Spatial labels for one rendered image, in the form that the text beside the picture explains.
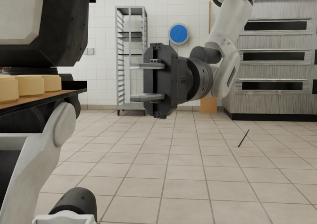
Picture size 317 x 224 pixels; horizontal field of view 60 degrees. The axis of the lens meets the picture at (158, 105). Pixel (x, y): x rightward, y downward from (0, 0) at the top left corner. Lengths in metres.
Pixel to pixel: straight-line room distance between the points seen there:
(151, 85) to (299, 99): 4.27
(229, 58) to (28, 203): 0.49
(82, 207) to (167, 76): 0.67
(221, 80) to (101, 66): 5.04
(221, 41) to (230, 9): 0.08
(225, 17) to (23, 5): 0.42
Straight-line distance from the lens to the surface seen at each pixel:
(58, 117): 0.64
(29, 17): 0.61
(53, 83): 0.34
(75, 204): 1.01
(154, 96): 0.43
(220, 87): 0.59
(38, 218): 1.00
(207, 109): 5.10
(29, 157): 0.56
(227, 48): 0.62
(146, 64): 0.41
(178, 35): 5.22
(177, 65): 0.46
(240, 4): 0.69
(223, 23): 0.67
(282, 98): 4.59
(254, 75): 4.44
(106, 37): 5.57
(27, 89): 0.29
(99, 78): 5.58
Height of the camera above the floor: 0.80
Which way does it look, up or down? 7 degrees down
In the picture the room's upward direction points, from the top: straight up
